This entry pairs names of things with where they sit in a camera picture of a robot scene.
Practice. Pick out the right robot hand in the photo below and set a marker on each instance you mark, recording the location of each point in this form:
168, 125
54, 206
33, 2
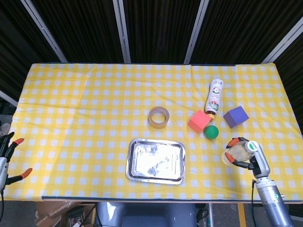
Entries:
262, 165

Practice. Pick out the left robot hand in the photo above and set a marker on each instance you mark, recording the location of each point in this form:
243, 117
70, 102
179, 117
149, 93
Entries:
3, 168

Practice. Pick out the green ball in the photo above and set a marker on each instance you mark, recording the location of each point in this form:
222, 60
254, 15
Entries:
211, 132

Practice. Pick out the rectangular metal tray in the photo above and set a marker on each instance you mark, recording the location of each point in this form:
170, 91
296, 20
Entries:
155, 163

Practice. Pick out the purple foam cube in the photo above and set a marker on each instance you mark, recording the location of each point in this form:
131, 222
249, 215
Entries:
236, 117

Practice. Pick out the clear plastic bottle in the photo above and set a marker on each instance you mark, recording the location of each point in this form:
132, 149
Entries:
239, 152

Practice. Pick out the orange foam cube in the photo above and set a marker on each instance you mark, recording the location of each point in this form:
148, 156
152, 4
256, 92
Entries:
197, 123

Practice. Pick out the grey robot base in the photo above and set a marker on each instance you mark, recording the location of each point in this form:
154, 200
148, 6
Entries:
146, 215

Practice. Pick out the brown cardboard box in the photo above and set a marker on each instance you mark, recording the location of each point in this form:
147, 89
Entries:
54, 210

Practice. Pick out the clear yellowish tape roll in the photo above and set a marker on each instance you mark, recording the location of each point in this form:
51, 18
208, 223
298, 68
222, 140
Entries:
163, 124

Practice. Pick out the yellow white checked tablecloth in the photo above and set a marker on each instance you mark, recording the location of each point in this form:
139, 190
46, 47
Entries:
82, 118

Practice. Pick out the white labelled drink bottle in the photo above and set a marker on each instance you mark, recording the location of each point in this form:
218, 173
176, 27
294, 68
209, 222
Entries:
215, 97

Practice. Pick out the white metal partition post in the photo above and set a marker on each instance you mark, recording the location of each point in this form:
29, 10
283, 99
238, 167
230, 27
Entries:
196, 33
8, 98
284, 40
45, 33
122, 30

